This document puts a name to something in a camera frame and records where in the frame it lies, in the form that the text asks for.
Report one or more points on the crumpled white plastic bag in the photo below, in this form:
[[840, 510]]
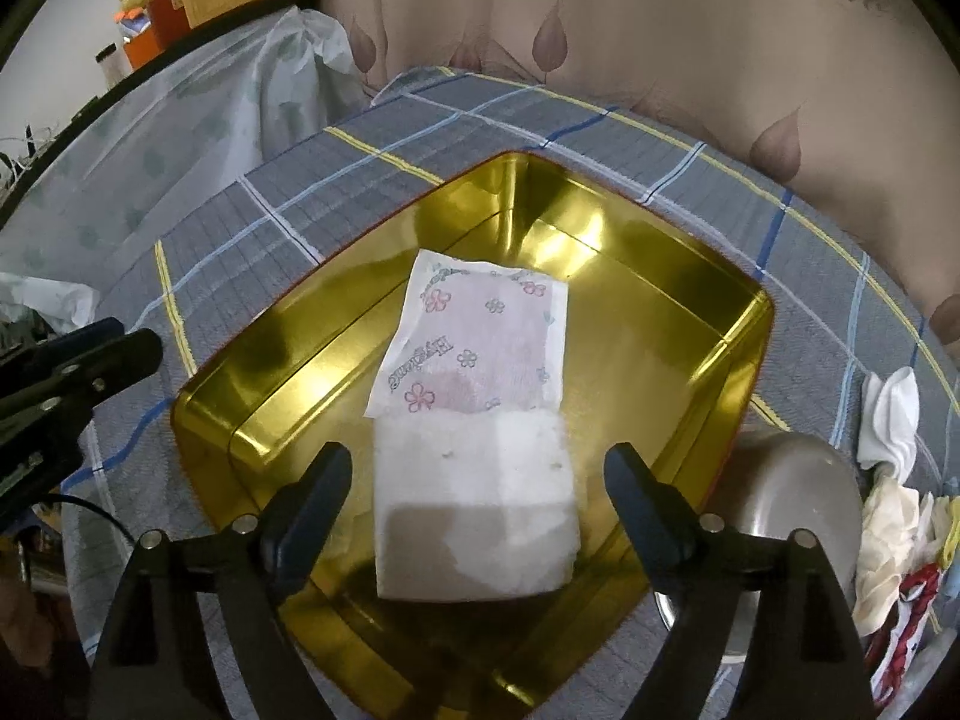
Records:
[[45, 304]]

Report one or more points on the cream cloth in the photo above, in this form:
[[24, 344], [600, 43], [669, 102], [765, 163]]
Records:
[[889, 540]]

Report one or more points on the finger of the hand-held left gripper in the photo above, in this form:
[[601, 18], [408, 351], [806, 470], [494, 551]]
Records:
[[90, 331], [120, 360]]

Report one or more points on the floral tissue pack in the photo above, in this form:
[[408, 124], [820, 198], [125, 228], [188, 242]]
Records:
[[472, 487]]

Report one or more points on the grey plaid bed sheet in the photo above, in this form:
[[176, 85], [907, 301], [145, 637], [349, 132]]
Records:
[[360, 180]]

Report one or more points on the gold metal tin box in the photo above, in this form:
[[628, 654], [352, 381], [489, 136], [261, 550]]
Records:
[[660, 330]]

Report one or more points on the small orange box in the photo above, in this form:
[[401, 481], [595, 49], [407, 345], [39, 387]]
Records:
[[141, 49]]

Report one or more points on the translucent plastic cover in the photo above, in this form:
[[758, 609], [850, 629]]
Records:
[[202, 112]]

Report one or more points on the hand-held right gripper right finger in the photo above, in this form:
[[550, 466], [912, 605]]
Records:
[[637, 495]]

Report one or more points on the steel bowl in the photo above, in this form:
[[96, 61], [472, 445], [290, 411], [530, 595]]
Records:
[[795, 495]]

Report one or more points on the beige leaf print curtain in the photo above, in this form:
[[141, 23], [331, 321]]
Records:
[[675, 37]]

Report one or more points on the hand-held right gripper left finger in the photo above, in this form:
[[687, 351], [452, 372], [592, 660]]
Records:
[[316, 495]]

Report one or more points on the white cloth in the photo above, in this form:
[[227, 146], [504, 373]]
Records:
[[892, 412]]

